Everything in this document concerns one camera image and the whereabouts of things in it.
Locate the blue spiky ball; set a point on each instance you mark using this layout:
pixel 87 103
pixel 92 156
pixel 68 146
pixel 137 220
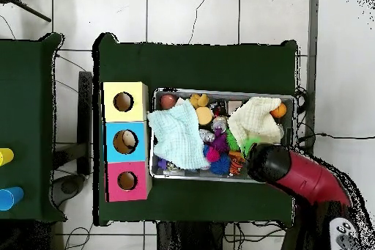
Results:
pixel 220 165

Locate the orange tiger plush toy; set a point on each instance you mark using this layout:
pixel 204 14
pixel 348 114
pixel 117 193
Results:
pixel 236 162

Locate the dark green table cloth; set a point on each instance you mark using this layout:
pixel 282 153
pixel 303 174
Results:
pixel 26 100
pixel 199 65

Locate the yellow cylinder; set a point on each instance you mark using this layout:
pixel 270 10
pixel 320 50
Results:
pixel 6 156

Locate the mint green waffle cloth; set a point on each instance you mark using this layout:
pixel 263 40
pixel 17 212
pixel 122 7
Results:
pixel 178 138

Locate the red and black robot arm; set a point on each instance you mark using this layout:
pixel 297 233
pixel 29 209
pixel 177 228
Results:
pixel 304 173

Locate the cream waffle cloth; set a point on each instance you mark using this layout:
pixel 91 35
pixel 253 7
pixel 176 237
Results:
pixel 255 121

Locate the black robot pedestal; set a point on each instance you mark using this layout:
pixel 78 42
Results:
pixel 190 238

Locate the wooden box with three holes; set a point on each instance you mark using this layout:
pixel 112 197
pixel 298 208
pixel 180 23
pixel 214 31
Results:
pixel 114 194

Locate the black upright panel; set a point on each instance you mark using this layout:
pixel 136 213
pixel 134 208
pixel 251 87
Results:
pixel 85 121

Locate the orange ball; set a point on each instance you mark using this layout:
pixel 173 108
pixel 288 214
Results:
pixel 279 111

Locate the brown toy football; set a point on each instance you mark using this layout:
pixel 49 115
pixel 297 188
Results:
pixel 168 101

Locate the black tripod leg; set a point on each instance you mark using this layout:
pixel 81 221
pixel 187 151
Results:
pixel 32 12

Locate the purple spiky toy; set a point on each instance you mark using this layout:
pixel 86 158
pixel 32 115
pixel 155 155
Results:
pixel 219 143

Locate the blue cylinder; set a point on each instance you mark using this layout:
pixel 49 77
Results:
pixel 10 198

